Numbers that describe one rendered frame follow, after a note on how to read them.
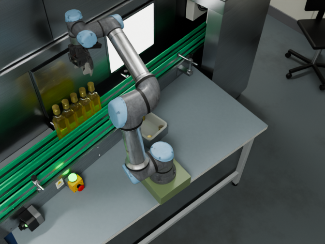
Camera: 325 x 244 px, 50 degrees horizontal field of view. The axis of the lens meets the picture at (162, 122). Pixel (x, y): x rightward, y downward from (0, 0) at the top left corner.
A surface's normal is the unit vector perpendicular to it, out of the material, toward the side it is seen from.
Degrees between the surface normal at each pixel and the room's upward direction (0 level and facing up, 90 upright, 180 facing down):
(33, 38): 90
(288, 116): 0
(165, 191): 3
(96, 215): 0
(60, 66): 90
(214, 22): 90
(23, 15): 90
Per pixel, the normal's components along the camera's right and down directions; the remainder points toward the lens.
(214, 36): -0.65, 0.57
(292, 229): 0.02, -0.65
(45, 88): 0.76, 0.51
